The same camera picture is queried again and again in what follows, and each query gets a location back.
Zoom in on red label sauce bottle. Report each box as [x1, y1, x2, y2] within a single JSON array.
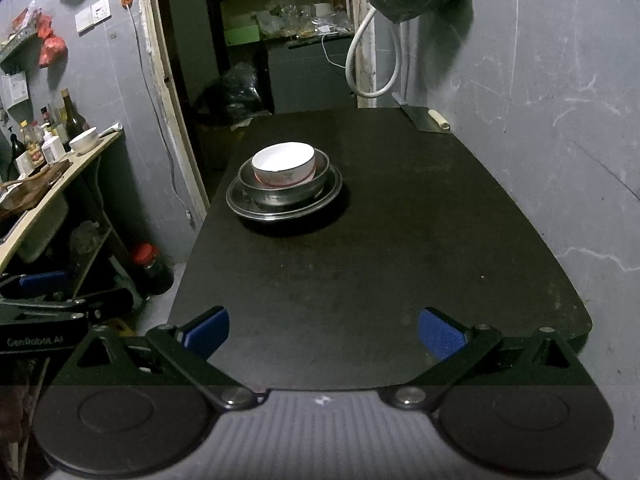
[[20, 120, 46, 171]]

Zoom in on white wall paper sheet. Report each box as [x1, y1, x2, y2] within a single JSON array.
[[0, 72, 28, 109]]

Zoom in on pale door frame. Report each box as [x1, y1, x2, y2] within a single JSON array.
[[134, 0, 211, 227]]

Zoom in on dark grey cabinet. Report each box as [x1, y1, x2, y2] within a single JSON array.
[[265, 35, 359, 114]]

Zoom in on white wall switch panel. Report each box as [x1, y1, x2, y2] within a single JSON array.
[[75, 0, 112, 36]]

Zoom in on pile of clear plastic bags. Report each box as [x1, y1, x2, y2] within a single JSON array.
[[257, 0, 353, 38]]

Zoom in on stainless steel bowl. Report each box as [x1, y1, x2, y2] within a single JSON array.
[[237, 149, 331, 207]]

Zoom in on red lid dark jar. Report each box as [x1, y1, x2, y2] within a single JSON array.
[[131, 242, 175, 296]]

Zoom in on metal wall shelf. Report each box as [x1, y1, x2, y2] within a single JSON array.
[[0, 27, 41, 69]]

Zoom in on wooden cutting board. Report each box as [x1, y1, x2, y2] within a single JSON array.
[[0, 160, 71, 216]]

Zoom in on green box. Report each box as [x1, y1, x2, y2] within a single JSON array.
[[224, 25, 261, 46]]

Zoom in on dark pump bottle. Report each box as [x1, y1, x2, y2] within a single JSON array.
[[7, 130, 28, 181]]

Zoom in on white flexible hose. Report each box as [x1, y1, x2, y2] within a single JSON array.
[[346, 7, 401, 99]]

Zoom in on cleaver with pale handle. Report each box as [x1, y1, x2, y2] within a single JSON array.
[[392, 92, 452, 134]]

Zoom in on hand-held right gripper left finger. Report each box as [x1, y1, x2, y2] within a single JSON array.
[[52, 306, 261, 411]]

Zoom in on thin white cable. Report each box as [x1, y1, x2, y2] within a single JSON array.
[[321, 34, 349, 69]]

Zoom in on red packet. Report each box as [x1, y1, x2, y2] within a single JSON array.
[[12, 7, 41, 34]]

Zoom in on white plastic bottle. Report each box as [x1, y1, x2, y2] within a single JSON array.
[[41, 127, 66, 165]]

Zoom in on dark glass wine bottle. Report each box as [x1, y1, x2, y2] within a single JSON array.
[[60, 89, 90, 137]]

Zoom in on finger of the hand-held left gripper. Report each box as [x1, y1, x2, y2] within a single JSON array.
[[0, 287, 135, 323], [0, 270, 70, 302]]

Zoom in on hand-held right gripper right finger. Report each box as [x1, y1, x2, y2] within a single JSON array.
[[389, 308, 598, 409]]

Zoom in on beige kitchen counter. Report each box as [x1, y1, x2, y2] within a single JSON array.
[[0, 130, 124, 271]]

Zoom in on white bowl with dark rim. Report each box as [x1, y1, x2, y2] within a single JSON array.
[[69, 127, 99, 156]]

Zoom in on black plastic bag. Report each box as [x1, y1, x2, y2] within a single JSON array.
[[194, 62, 273, 128]]

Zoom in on black wall cable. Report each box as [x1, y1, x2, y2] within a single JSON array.
[[127, 7, 197, 232]]

